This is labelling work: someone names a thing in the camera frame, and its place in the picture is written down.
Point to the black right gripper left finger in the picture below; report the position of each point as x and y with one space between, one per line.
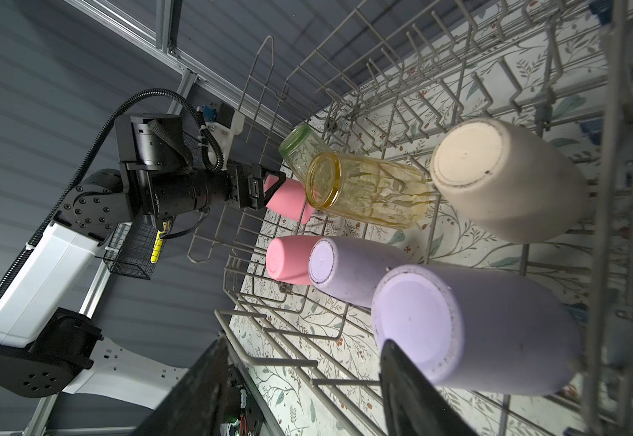
196 405

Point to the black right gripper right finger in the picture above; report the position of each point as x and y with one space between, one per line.
412 405

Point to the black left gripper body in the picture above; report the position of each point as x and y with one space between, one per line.
239 186

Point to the pink cup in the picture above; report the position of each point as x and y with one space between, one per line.
287 258
290 202

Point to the green transparent cup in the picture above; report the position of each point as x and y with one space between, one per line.
299 148

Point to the lilac cup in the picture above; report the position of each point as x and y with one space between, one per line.
349 269
478 330

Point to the yellow transparent cup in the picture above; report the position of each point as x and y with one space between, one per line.
368 190

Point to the beige cup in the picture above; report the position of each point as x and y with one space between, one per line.
509 181

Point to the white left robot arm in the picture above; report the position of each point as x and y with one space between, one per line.
138 168

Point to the yellow brush in basket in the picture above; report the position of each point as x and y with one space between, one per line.
157 247

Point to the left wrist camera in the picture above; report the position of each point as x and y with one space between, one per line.
224 123

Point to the black wire wall basket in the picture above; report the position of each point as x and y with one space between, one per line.
130 250

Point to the grey wire dish rack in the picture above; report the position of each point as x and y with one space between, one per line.
388 80

